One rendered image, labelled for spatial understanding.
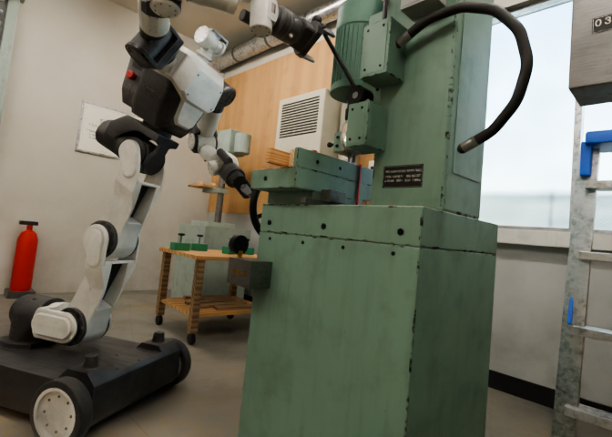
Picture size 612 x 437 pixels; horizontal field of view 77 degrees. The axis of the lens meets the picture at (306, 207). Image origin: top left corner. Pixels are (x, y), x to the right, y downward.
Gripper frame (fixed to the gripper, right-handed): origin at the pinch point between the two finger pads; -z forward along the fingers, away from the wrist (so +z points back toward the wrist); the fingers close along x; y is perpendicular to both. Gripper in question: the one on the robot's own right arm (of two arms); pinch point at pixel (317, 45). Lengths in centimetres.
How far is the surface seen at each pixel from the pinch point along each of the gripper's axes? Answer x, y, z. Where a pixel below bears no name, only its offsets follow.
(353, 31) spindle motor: -10.5, 2.1, -6.4
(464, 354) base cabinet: 12, 100, -18
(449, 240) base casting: -4, 77, -6
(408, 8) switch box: -28.1, 22.2, 2.3
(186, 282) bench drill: 243, -32, -76
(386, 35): -20.7, 25.7, 5.1
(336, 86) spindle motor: 3.2, 14.2, -5.3
